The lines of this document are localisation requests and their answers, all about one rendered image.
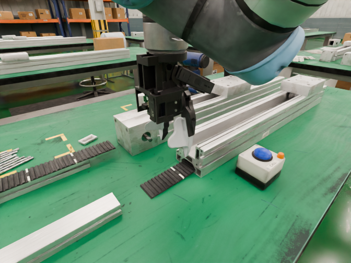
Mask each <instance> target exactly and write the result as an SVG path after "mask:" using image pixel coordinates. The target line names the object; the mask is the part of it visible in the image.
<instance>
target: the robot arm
mask: <svg viewBox="0 0 351 263"><path fill-rule="evenodd" d="M111 1H113V2H115V3H117V4H120V5H121V6H123V7H125V8H128V9H137V10H139V11H140V12H141V13H142V16H143V32H144V47H145V49H147V51H146V53H145V54H137V55H136V60H137V71H138V82H139V86H136V87H135V94H136V104H137V112H141V111H144V110H147V114H148V115H149V116H150V118H149V119H150V120H151V121H149V122H148V123H147V124H146V125H145V130H159V134H160V138H161V140H164V138H165V137H166V135H167V134H168V127H169V122H170V121H172V120H173V117H175V116H178V115H180V114H181V117H176V118H175V119H174V121H173V126H174V132H173V134H172V135H171V136H170V137H169V139H168V146H169V147H170V148H178V147H183V153H184V156H185V157H187V156H188V155H189V152H190V150H191V146H192V143H193V137H194V134H195V126H196V114H195V110H194V107H193V100H191V93H190V92H189V87H188V86H186V85H189V86H191V87H193V89H194V90H196V91H197V92H198V93H203V94H205V93H208V94H211V91H212V89H213V87H214V85H215V84H214V83H213V82H211V81H210V79H208V78H207V77H205V76H201V75H198V74H196V73H194V72H192V71H190V70H188V69H186V68H184V67H183V66H180V65H178V62H181V61H185V60H187V50H186V49H187V48H188V47H189V44H190V45H191V46H193V47H194V48H196V49H197V50H199V51H200V52H202V53H203V54H205V55H206V56H208V57H209V58H211V59H212V60H213V61H215V62H216V63H218V64H219V65H221V66H222V67H224V68H225V71H227V72H228V73H230V74H232V75H235V76H237V77H238V78H240V79H242V80H244V81H246V82H247V83H249V84H251V85H254V86H260V85H264V84H266V83H268V82H270V81H271V80H273V79H274V78H276V77H277V76H278V75H279V73H280V72H281V71H282V70H283V69H284V68H285V67H287V66H288V65H289V64H290V63H291V62H292V61H293V59H294V58H295V57H296V55H297V54H298V52H299V50H300V49H301V47H302V45H303V42H304V39H305V32H304V30H303V28H302V27H300V25H301V24H302V23H304V22H305V21H306V20H307V19H308V18H309V17H310V16H311V15H313V14H314V13H315V12H316V11H317V10H318V9H319V8H320V7H322V6H323V5H324V4H325V3H326V2H327V1H328V0H111ZM139 93H143V94H144V96H143V99H144V102H145V103H143V104H142V105H141V106H139V101H138V94H139Z"/></svg>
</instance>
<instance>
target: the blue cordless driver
mask: <svg viewBox="0 0 351 263"><path fill-rule="evenodd" d="M179 63H180V64H182V65H186V66H188V67H187V69H188V70H190V71H192V72H194V73H196V74H198V75H201V73H200V70H199V68H206V67H207V66H208V65H209V57H208V56H206V55H205V54H203V53H194V52H187V60H185V61H181V62H179ZM186 86H188V87H189V92H190V93H191V96H192V95H196V94H199V93H198V92H197V91H196V90H194V89H193V87H191V86H189V85H186Z"/></svg>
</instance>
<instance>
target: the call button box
mask: <svg viewBox="0 0 351 263"><path fill-rule="evenodd" d="M256 148H263V147H261V146H259V145H257V144H255V145H254V146H252V147H251V148H249V149H247V150H246V151H244V152H243V153H241V154H239V156H238V160H237V167H236V170H235V173H236V174H237V175H239V176H241V177H242V178H243V179H245V180H247V181H248V182H250V183H251V184H253V185H254V186H256V187H258V188H259V189H261V190H264V189H266V188H267V187H268V186H269V185H270V184H271V183H272V182H274V181H275V180H276V179H277V178H278V177H279V176H280V173H281V169H282V167H283V164H284V162H285V157H284V158H283V159H279V158H278V157H277V154H276V153H274V152H272V151H270V152H271V153H272V157H271V158H270V159H268V160H263V159H259V158H257V157H256V156H255V155H254V149H256Z"/></svg>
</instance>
